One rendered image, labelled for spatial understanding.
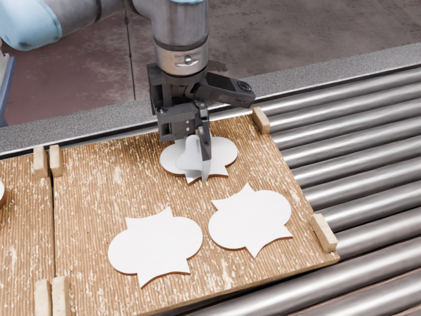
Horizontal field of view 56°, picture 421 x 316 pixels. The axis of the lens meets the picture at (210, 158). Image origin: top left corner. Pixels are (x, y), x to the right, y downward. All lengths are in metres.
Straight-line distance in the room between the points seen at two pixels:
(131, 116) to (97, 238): 0.31
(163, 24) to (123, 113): 0.39
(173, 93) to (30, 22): 0.22
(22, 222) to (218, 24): 2.58
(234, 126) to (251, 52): 2.01
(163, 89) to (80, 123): 0.33
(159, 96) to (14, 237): 0.31
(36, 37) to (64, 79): 2.18
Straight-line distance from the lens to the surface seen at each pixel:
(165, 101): 0.60
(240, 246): 0.61
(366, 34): 3.19
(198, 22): 0.53
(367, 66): 1.07
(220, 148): 0.73
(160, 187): 0.69
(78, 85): 2.60
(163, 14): 0.52
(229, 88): 0.63
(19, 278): 0.66
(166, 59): 0.55
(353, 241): 0.69
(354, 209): 0.72
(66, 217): 0.69
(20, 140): 0.88
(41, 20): 0.50
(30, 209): 0.72
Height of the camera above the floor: 1.47
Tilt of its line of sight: 47 degrees down
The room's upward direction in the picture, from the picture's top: straight up
